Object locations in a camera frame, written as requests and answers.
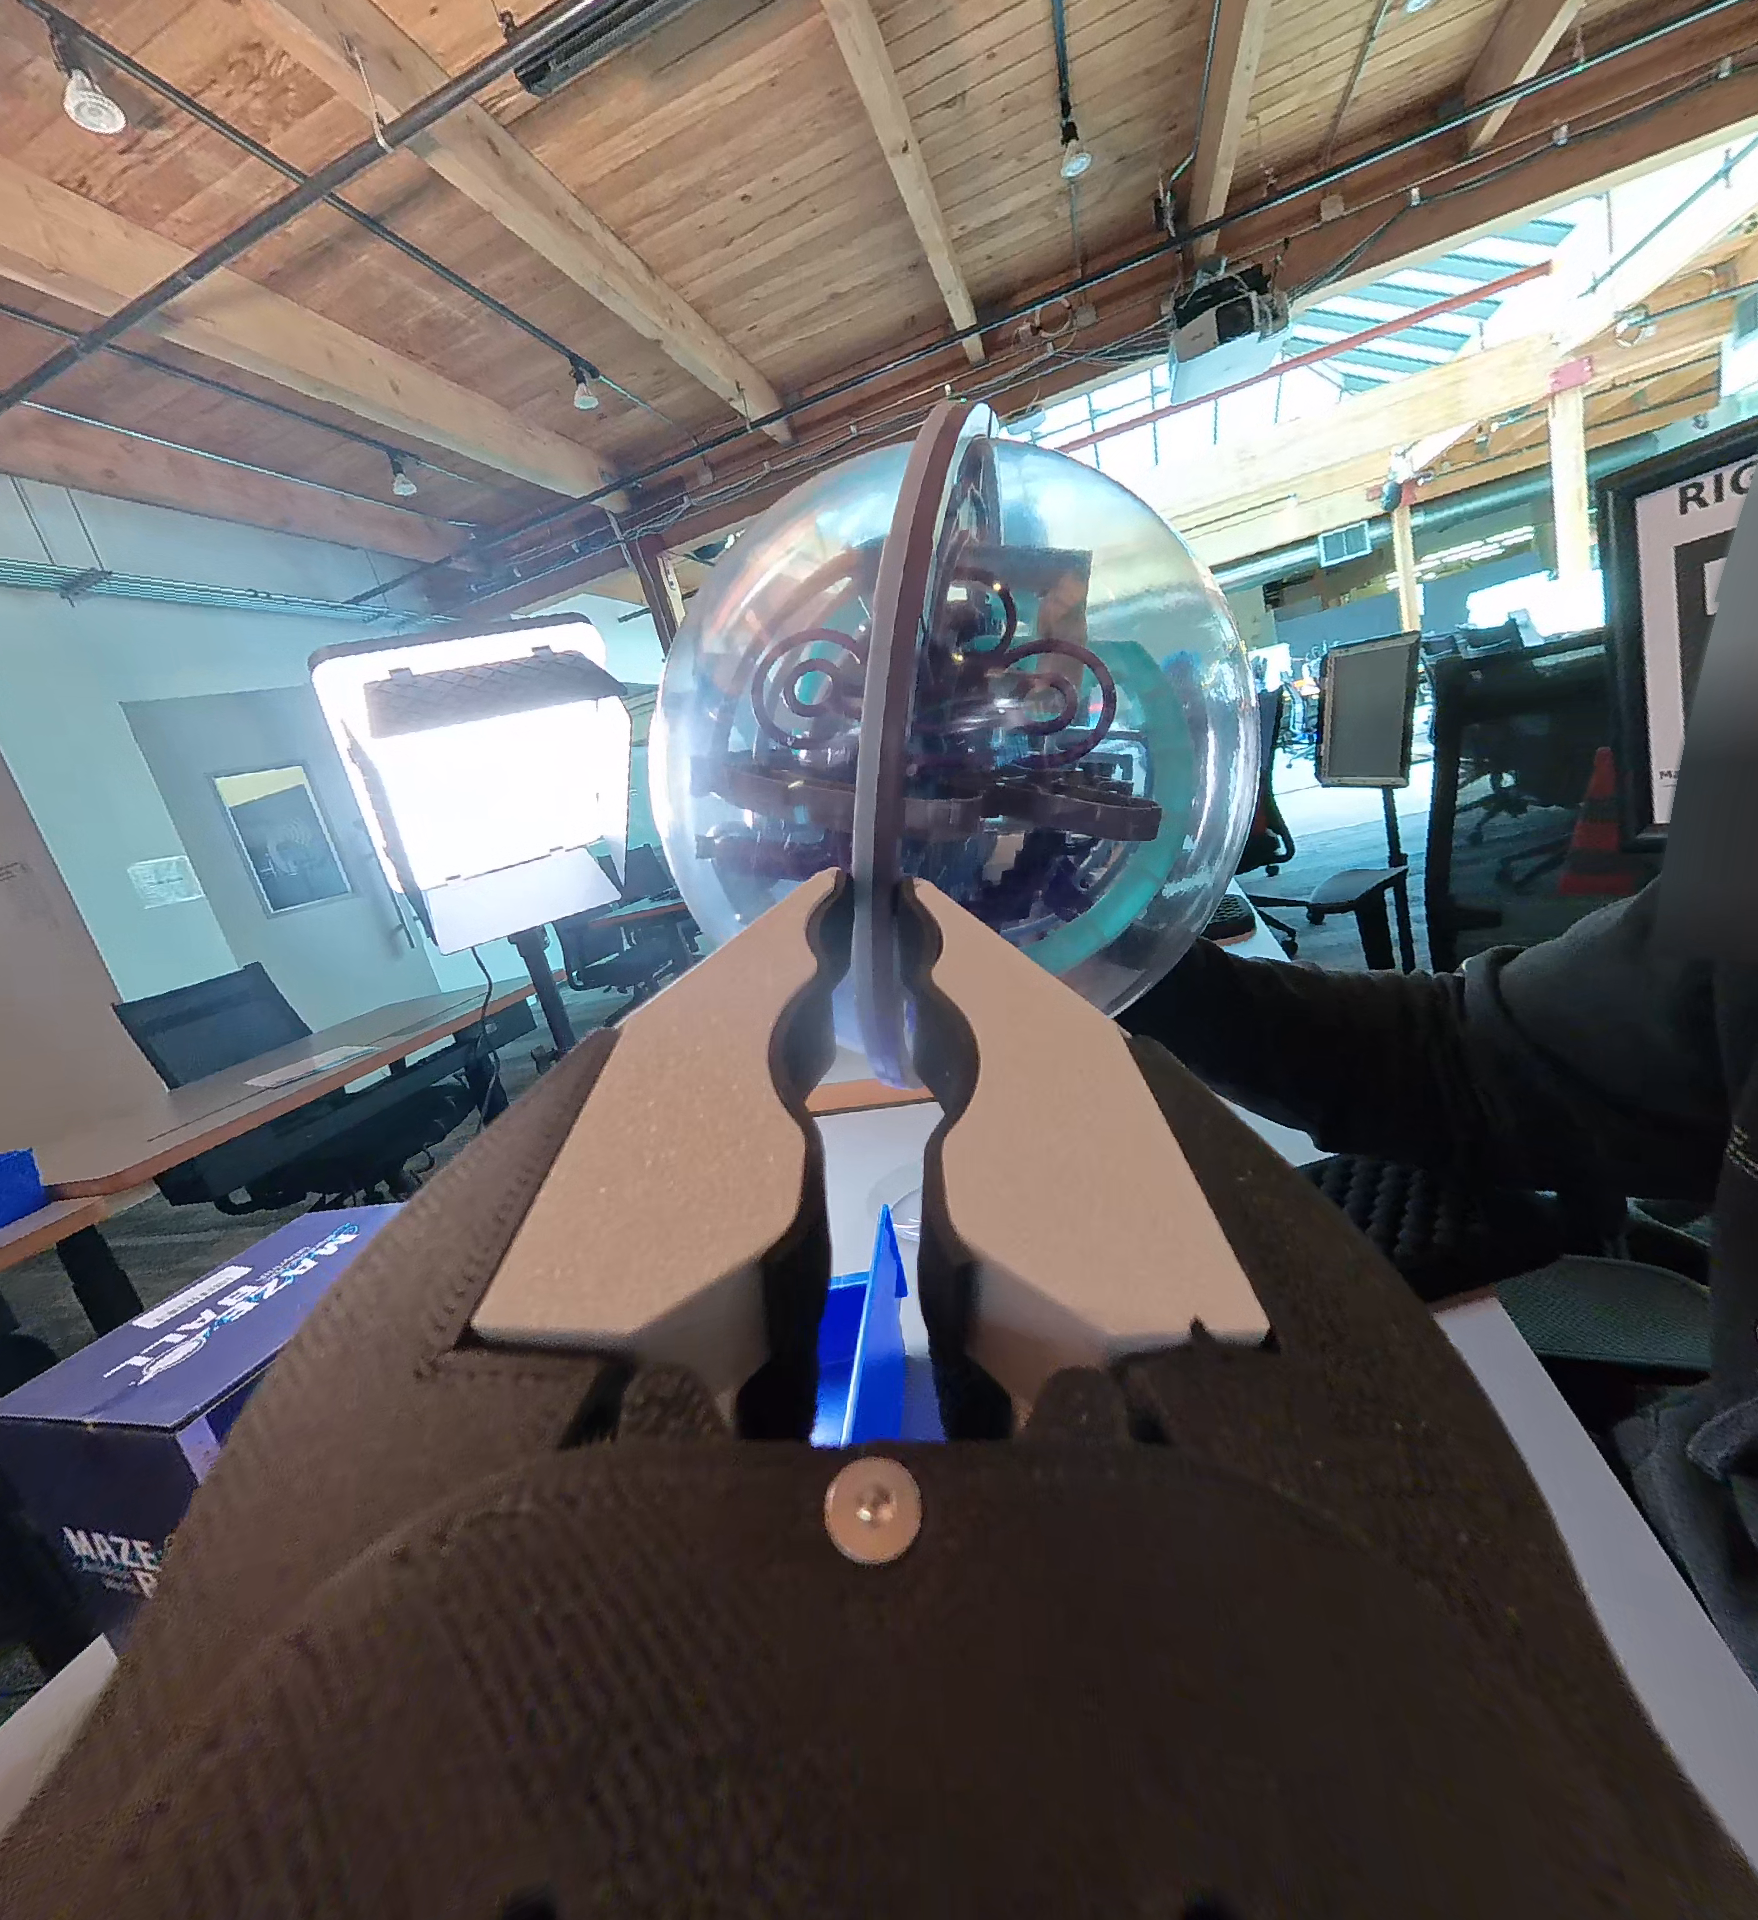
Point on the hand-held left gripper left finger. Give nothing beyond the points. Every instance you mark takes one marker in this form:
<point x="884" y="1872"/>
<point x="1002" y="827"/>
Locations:
<point x="656" y="1201"/>

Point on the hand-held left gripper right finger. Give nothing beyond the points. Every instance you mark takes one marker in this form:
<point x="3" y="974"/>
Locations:
<point x="1090" y="1201"/>

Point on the blue plastic bin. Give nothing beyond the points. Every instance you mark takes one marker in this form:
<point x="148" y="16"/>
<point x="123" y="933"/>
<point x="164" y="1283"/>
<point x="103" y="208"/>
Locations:
<point x="873" y="1352"/>

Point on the clear plastic maze ball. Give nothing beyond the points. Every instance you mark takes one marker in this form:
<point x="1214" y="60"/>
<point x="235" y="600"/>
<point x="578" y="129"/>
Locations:
<point x="1076" y="691"/>

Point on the person's right forearm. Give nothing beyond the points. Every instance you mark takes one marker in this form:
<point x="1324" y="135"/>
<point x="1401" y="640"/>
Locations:
<point x="1451" y="1036"/>

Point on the black mesh pad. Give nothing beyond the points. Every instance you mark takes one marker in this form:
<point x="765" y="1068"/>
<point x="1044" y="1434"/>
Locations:
<point x="1436" y="1216"/>

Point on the wooden desk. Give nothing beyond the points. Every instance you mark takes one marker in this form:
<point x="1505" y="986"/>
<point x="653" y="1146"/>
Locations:
<point x="220" y="1096"/>

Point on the bright light panel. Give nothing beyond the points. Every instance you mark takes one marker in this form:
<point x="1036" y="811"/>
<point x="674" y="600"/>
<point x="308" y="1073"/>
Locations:
<point x="491" y="782"/>

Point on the dark blue cardboard box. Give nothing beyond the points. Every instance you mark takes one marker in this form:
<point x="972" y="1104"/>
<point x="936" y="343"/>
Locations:
<point x="159" y="1410"/>

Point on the orange traffic cone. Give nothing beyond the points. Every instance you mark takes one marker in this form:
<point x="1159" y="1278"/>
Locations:
<point x="1598" y="836"/>

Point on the black framed tag sign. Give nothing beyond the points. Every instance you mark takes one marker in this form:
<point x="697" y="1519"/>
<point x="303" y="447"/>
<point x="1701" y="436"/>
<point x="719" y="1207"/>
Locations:
<point x="1690" y="660"/>

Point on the ceiling projector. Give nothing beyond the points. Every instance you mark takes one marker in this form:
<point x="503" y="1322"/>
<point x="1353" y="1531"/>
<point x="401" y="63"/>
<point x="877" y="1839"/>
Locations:
<point x="1230" y="316"/>

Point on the framed wall picture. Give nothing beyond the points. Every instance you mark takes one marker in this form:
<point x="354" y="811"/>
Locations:
<point x="286" y="841"/>

